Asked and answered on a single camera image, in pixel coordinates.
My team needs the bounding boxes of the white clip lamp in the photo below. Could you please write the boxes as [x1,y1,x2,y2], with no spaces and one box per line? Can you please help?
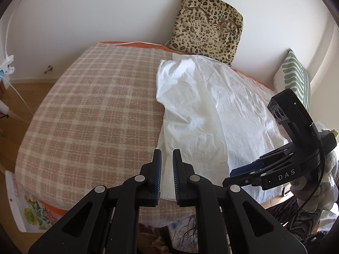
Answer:
[0,0,45,77]

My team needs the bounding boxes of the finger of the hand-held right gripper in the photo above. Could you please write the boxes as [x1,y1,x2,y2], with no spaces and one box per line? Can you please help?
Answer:
[222,173,265,188]
[230,144,296,178]

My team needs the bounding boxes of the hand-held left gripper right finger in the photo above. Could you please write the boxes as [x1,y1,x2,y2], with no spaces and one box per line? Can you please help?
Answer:
[173,149,309,254]

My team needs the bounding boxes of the orange bed sheet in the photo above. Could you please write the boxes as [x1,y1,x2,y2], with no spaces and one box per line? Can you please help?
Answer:
[34,41,276,217]

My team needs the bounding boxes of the grey plush toy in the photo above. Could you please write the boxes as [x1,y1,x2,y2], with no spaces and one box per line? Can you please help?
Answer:
[290,122,339,216]

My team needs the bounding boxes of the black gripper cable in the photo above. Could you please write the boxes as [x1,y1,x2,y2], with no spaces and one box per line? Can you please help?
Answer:
[287,122,327,235]

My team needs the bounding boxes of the leopard print cushion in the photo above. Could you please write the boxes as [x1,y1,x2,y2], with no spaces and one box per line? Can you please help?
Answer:
[169,0,243,67]

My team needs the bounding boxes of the sunflower print bag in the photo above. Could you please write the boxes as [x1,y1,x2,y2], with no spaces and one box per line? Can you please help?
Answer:
[5,171,55,233]

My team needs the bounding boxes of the pink plaid blanket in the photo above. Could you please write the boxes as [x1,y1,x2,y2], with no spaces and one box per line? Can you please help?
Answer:
[15,42,276,219]

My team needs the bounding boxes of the person's zebra print pants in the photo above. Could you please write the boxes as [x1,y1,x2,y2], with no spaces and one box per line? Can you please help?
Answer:
[265,194,327,244]

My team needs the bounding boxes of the white shirt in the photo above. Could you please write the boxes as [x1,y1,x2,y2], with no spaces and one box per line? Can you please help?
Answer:
[155,53,292,202]

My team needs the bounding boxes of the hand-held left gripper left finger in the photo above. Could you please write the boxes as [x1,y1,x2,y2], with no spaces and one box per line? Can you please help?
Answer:
[28,149,163,254]

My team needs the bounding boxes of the white cable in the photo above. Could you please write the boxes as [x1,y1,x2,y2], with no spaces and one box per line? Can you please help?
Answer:
[0,75,35,118]

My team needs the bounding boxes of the tree print cloth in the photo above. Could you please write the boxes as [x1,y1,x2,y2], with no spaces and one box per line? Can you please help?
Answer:
[138,212,199,254]

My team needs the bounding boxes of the green striped pillow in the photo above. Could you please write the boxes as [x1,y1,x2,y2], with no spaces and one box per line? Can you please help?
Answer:
[273,48,311,112]

